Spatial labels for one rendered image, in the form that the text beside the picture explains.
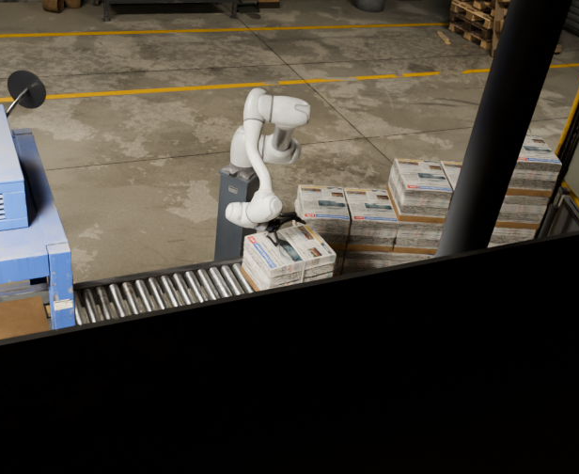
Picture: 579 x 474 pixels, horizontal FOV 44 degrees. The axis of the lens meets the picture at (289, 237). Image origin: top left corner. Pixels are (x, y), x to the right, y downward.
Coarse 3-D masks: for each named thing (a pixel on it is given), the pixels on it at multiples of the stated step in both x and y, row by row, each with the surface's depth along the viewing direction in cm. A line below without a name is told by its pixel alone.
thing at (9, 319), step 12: (12, 300) 329; (24, 300) 330; (36, 300) 331; (0, 312) 321; (12, 312) 322; (24, 312) 323; (36, 312) 324; (0, 324) 315; (12, 324) 316; (24, 324) 317; (36, 324) 318; (48, 324) 319; (0, 336) 309; (12, 336) 310
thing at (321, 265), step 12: (288, 228) 365; (300, 228) 366; (300, 240) 358; (312, 240) 359; (312, 252) 350; (324, 252) 352; (312, 264) 348; (324, 264) 352; (312, 276) 354; (324, 276) 358
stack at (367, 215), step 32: (320, 192) 439; (352, 192) 444; (384, 192) 449; (320, 224) 418; (352, 224) 420; (384, 224) 421; (416, 224) 424; (352, 256) 433; (384, 256) 435; (416, 256) 437
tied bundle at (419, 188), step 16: (400, 160) 437; (416, 160) 440; (400, 176) 423; (416, 176) 423; (432, 176) 425; (400, 192) 419; (416, 192) 410; (432, 192) 412; (448, 192) 412; (400, 208) 419; (416, 208) 417; (432, 208) 418; (448, 208) 419
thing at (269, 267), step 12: (252, 240) 352; (264, 240) 353; (252, 252) 349; (264, 252) 345; (276, 252) 346; (288, 252) 348; (252, 264) 354; (264, 264) 340; (276, 264) 339; (288, 264) 339; (252, 276) 356; (264, 276) 344; (276, 276) 341; (288, 276) 344; (264, 288) 347
